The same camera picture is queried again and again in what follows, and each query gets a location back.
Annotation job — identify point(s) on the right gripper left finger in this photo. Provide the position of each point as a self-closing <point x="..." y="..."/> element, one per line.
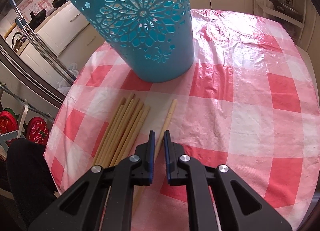
<point x="101" y="199"/>

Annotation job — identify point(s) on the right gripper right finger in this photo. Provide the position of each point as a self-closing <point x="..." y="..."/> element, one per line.
<point x="218" y="199"/>

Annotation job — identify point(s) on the bamboo chopstick bundle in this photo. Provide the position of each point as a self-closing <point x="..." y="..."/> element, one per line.
<point x="117" y="129"/>
<point x="131" y="131"/>
<point x="115" y="112"/>

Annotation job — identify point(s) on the lone bamboo chopstick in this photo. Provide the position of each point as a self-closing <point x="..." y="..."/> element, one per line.
<point x="139" y="191"/>

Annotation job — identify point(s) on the white kitchen base cabinets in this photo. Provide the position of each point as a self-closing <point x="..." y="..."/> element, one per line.
<point x="69" y="36"/>

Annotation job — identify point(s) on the white kitchen trolley shelf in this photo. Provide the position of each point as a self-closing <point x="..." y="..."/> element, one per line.
<point x="290" y="13"/>

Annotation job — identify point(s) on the pink checkered plastic tablecloth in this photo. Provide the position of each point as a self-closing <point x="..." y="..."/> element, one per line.
<point x="247" y="101"/>

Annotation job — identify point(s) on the red round tin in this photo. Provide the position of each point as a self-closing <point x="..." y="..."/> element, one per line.
<point x="37" y="131"/>

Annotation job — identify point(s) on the blue perforated plastic basket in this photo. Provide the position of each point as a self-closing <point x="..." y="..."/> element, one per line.
<point x="153" y="37"/>

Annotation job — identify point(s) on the black wok on counter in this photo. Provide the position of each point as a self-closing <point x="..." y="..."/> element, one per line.
<point x="37" y="19"/>

